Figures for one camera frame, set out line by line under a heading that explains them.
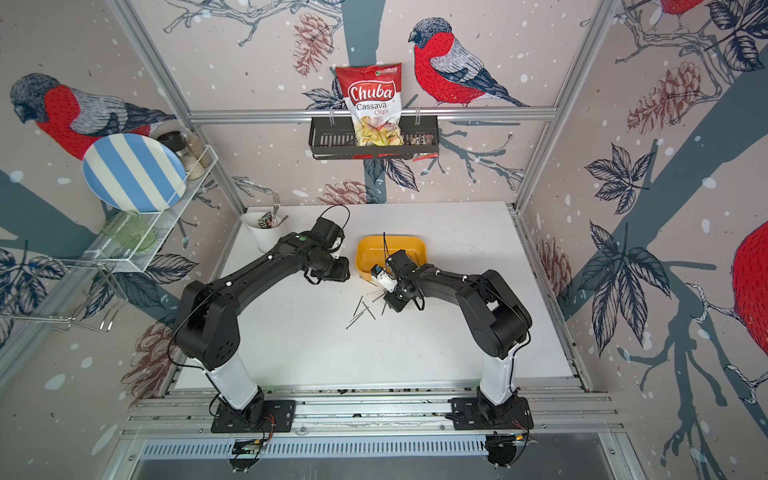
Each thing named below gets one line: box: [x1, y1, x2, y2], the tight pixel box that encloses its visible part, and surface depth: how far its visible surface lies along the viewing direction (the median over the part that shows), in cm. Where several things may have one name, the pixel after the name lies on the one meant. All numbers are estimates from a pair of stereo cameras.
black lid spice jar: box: [156, 131, 205, 180], surface depth 83 cm
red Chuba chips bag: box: [335, 63, 404, 146], surface depth 83 cm
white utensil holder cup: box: [240, 211, 284, 253], surface depth 105 cm
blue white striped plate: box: [82, 133, 187, 214], surface depth 74 cm
